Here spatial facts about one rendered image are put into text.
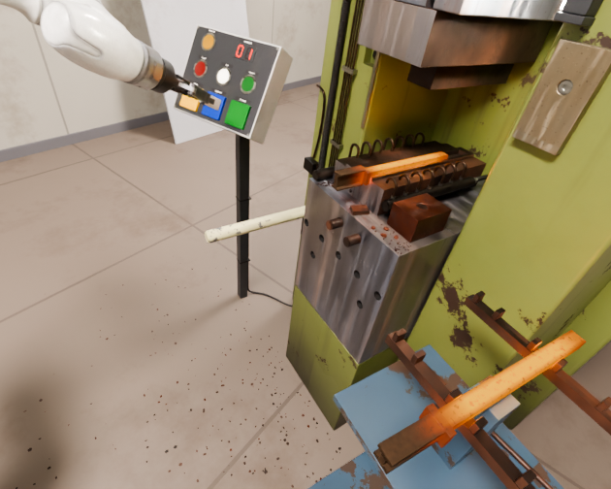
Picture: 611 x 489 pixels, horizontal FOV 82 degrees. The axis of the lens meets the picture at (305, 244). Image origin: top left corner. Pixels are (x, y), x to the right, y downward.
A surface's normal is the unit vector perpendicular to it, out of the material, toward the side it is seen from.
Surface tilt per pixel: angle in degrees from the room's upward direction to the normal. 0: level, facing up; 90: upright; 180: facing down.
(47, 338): 0
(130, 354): 0
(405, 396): 0
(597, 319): 90
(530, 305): 90
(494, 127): 90
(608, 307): 90
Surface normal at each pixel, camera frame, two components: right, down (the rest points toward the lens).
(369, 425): 0.11, -0.77
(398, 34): -0.84, 0.26
